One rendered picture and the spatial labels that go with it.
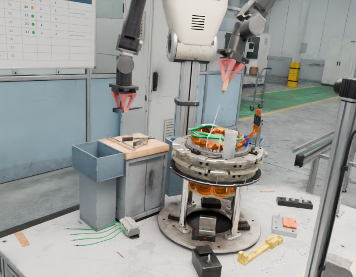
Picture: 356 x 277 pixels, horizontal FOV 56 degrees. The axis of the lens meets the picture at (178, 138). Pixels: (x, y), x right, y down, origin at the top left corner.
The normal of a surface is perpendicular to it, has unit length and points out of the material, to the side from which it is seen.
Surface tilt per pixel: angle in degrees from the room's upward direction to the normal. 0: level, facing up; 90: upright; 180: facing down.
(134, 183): 90
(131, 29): 117
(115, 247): 0
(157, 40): 90
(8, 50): 90
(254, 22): 80
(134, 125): 90
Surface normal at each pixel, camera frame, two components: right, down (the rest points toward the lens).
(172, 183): 0.48, 0.28
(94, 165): -0.72, 0.15
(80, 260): 0.07, -0.96
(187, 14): 0.21, 0.29
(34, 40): 0.75, 0.23
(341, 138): -0.91, 0.05
